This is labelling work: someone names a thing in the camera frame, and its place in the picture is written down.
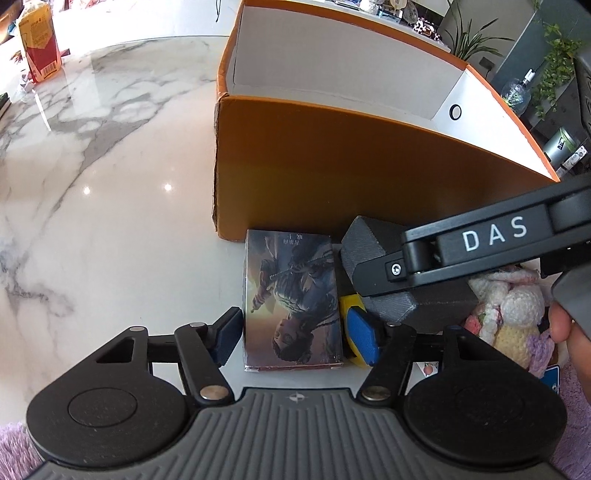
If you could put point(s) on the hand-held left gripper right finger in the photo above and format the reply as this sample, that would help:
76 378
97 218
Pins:
362 337

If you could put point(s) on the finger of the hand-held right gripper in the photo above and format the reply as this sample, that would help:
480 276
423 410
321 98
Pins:
392 272

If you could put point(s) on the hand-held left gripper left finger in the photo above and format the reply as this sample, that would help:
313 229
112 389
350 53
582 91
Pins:
227 333

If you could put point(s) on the dark grey hexagonal dumbbell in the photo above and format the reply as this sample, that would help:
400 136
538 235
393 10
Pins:
369 240

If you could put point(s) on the illustrated card box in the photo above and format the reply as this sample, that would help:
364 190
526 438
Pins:
291 300

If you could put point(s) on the orange cardboard box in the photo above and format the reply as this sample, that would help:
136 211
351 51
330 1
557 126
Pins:
323 161

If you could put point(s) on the person's right hand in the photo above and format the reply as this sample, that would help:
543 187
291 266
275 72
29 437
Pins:
561 323

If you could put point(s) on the yellow tape measure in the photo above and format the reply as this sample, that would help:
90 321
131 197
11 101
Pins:
351 301

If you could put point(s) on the crochet bunny doll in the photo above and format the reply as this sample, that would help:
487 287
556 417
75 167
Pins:
517 304

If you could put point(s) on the silver canister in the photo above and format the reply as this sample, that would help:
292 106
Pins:
558 147

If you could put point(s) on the clear plastic bottle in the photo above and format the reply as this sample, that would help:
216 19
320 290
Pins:
517 92

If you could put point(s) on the trailing green plant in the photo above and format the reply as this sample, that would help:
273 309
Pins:
554 64

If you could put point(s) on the potted plant long leaves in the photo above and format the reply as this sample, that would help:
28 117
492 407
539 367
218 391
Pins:
461 41

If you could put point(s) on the cow print pouch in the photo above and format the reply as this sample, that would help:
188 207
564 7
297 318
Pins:
427 28

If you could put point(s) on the purple fluffy garment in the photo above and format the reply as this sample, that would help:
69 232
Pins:
572 438

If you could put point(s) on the red and yellow packet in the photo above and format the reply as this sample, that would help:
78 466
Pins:
39 46

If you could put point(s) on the wall socket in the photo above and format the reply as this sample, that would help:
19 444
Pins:
485 63

